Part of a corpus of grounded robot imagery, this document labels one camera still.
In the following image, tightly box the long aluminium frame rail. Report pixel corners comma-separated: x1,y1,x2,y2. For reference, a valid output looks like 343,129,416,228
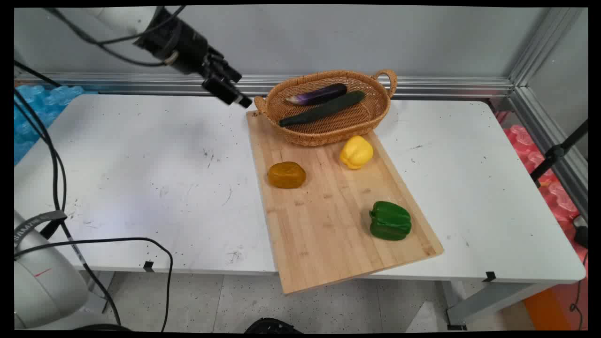
14,72,515,100

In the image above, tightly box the green bell pepper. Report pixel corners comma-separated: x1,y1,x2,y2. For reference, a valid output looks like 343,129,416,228
369,201,412,241

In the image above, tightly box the grey table leg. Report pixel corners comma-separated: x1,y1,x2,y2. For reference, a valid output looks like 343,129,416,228
77,270,116,314
441,280,559,330

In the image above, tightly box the black round floor object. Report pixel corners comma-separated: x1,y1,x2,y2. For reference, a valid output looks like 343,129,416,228
244,318,304,334

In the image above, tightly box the black background cable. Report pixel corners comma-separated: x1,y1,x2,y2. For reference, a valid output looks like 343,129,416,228
14,60,62,88

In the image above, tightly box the black cable below table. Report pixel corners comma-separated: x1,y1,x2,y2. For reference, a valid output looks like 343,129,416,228
14,237,174,332

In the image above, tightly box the blue foam mat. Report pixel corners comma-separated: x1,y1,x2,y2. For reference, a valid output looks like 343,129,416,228
14,84,97,165

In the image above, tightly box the woven wicker basket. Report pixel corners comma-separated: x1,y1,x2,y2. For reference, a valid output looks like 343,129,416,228
254,69,398,147

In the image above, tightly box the slanted aluminium frame rail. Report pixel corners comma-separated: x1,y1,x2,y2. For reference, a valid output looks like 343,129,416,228
508,7,588,221

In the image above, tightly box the yellow bell pepper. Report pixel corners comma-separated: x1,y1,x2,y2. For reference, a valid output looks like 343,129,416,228
339,136,374,170

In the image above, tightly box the bamboo cutting board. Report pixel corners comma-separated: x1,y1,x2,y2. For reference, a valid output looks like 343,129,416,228
246,110,444,295

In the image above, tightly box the black tripod stand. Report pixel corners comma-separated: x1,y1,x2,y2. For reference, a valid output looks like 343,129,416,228
530,120,588,188

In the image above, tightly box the brown glossy bread roll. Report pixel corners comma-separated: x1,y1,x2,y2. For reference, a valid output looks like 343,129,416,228
267,161,307,189

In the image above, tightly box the red foam mat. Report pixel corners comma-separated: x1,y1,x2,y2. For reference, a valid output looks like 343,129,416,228
494,110,588,263

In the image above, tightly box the grey velcro strap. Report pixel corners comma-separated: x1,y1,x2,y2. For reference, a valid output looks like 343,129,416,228
14,210,68,247

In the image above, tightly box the thick black labelled cable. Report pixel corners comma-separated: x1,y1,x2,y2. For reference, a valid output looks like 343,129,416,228
14,87,123,328

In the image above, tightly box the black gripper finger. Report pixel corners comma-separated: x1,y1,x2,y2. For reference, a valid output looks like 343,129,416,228
202,75,253,109
204,46,243,84

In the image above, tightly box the dark green cucumber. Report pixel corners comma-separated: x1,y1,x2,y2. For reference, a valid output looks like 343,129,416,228
279,91,366,128

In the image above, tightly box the thin black floor cable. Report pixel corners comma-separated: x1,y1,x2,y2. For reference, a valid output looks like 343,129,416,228
569,253,588,329

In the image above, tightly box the purple eggplant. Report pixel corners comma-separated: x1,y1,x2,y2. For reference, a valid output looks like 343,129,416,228
285,84,348,106

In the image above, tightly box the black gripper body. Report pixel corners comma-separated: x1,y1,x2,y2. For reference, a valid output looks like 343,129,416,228
135,8,224,78

